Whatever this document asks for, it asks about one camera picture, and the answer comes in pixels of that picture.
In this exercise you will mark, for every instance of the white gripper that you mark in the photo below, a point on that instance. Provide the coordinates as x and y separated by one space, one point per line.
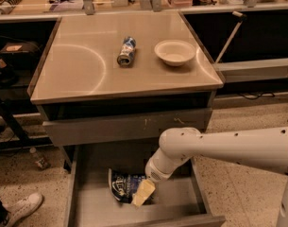
154 173

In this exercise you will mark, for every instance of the blue chip bag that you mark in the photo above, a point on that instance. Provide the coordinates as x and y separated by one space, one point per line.
123 186

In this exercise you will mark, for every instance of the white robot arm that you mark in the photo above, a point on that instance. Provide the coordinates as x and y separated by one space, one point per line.
262 148

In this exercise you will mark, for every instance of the open grey middle drawer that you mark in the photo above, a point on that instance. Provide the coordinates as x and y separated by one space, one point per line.
178 202

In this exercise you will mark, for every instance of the grey top drawer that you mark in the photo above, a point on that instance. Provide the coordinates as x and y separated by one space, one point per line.
123 127

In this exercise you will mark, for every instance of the grey drawer cabinet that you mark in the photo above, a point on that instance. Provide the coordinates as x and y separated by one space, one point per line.
79 77

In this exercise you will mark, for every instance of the black bag on shelf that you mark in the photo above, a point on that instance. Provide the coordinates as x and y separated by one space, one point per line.
24 50

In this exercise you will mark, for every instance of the plastic bottle on floor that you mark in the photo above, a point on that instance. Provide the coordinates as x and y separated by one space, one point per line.
40 160

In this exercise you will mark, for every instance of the white sneaker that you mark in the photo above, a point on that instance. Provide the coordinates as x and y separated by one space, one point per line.
22 209

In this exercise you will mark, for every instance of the blue and white soda can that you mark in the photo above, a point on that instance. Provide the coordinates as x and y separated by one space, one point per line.
127 52

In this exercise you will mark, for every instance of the black stand leg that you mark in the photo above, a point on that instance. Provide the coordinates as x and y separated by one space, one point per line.
23 140

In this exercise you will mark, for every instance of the white bowl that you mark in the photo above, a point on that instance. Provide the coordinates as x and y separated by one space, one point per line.
174 52

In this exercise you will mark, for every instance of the white stick with black tip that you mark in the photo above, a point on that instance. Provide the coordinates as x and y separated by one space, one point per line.
241 17

